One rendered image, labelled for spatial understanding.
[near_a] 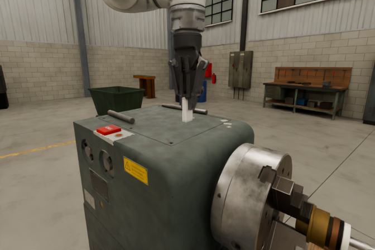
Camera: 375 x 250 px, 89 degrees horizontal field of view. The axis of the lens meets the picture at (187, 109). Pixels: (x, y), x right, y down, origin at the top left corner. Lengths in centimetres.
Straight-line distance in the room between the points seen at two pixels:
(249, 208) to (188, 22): 46
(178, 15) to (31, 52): 985
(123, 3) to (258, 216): 59
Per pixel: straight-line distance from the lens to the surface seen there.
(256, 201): 51
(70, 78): 1033
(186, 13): 50
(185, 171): 48
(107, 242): 97
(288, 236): 65
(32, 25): 1042
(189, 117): 54
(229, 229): 56
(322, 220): 62
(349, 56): 720
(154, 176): 50
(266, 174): 54
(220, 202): 55
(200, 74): 49
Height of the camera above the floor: 148
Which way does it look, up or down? 13 degrees down
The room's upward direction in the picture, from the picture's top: straight up
